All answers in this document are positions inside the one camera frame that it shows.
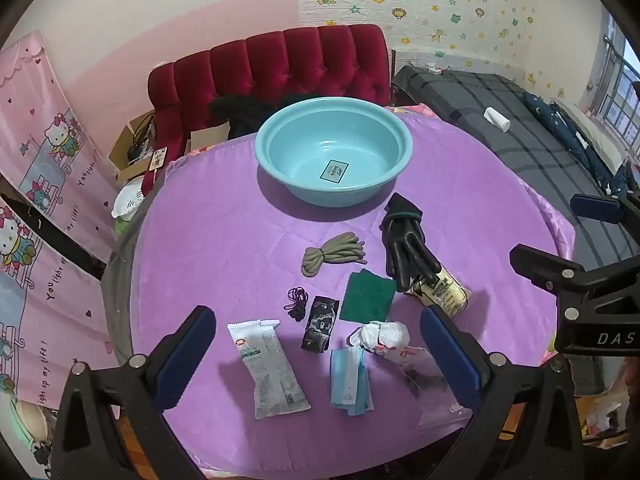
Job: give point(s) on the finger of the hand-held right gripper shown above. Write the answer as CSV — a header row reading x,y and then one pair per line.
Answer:
x,y
597,208
545,265

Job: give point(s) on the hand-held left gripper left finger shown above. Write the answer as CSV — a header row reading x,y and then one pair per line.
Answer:
x,y
187,355

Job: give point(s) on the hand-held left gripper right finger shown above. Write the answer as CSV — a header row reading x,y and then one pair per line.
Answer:
x,y
450,355

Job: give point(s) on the clear plastic bag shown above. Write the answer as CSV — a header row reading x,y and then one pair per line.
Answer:
x,y
420,375

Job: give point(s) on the cream packet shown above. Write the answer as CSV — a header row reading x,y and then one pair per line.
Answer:
x,y
450,295

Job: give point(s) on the white knotted plastic bag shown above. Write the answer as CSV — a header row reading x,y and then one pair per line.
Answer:
x,y
382,335

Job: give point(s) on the white wipes packet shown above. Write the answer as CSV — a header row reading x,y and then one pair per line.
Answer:
x,y
270,370

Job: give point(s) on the green scouring pad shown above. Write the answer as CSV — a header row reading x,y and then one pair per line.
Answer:
x,y
367,297

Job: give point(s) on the blue face mask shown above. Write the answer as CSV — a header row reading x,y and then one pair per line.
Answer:
x,y
350,382

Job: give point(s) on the black rubber glove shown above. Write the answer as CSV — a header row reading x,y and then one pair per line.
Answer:
x,y
405,250

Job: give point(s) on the black patterned sachet packet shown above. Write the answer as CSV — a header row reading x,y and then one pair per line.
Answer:
x,y
320,325

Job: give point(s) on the teal plastic basin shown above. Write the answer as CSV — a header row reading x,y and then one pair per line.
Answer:
x,y
300,160

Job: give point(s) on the paper and cardboard litter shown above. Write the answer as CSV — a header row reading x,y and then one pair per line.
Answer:
x,y
607,417

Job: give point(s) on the navy star print quilt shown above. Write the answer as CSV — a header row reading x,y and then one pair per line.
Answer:
x,y
570,130

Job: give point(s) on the window with metal bars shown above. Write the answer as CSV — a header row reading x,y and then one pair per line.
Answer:
x,y
620,95

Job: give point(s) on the white cup on bed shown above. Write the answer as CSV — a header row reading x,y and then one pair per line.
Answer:
x,y
496,119

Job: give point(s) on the white plastic colander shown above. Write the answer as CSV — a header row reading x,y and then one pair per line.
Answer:
x,y
127,200

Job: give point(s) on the small printed card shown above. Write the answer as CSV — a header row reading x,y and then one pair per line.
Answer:
x,y
158,159

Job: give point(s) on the pink floral cloth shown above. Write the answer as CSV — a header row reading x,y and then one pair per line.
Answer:
x,y
412,108

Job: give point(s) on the small cardboard box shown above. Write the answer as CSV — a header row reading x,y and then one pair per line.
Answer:
x,y
207,137

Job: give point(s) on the open cardboard box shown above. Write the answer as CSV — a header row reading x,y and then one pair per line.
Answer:
x,y
122,145

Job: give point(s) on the pink cartoon curtain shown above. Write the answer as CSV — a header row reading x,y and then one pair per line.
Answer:
x,y
45,170

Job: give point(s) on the black clothing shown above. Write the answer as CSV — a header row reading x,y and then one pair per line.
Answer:
x,y
245,110

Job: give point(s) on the red tufted velvet sofa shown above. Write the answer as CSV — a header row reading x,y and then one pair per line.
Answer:
x,y
300,65

